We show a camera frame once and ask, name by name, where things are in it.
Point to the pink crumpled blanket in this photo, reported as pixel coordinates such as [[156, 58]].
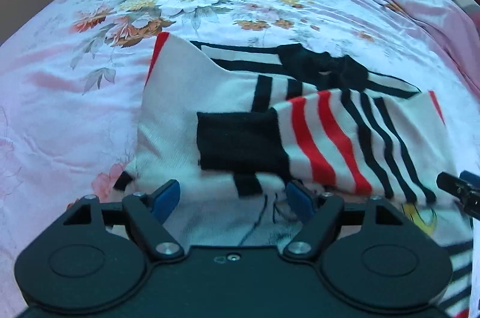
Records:
[[455, 35]]

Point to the floral pink bed sheet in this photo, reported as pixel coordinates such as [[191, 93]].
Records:
[[72, 83]]

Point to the striped white knit sweater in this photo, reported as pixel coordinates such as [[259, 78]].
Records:
[[234, 125]]

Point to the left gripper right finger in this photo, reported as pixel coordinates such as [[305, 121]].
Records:
[[370, 259]]

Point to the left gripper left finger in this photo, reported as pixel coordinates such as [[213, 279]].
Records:
[[95, 255]]

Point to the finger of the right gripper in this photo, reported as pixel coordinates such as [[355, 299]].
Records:
[[465, 188]]

